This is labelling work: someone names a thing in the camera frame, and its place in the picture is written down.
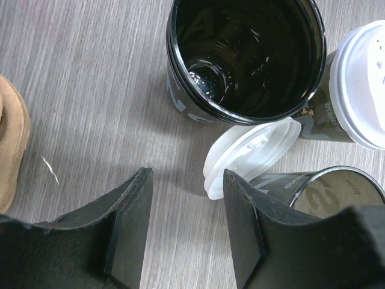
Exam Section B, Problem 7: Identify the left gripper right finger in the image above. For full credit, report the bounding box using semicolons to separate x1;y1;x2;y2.
223;169;384;288

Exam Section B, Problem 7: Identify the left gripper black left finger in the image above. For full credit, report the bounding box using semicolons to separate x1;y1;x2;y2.
1;167;153;288

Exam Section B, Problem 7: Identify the black paper coffee cup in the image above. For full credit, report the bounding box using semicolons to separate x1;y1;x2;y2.
249;166;384;219

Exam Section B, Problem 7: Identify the white cup lid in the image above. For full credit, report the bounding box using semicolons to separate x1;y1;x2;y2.
203;117;301;200
328;20;384;151

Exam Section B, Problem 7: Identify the cardboard cup carrier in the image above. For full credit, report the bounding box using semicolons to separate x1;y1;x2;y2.
1;76;31;214

